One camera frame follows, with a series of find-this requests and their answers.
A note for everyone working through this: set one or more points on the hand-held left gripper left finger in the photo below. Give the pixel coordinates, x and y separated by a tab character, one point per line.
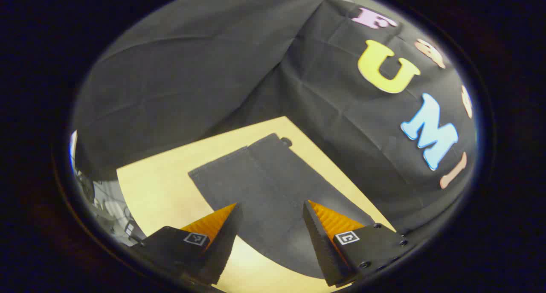
224	246

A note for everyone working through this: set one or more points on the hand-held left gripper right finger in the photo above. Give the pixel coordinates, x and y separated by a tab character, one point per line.
322	246

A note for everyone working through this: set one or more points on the dark grey jeans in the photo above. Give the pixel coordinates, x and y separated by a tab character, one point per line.
264	186

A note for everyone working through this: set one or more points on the black backdrop cloth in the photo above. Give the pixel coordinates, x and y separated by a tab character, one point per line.
170	71

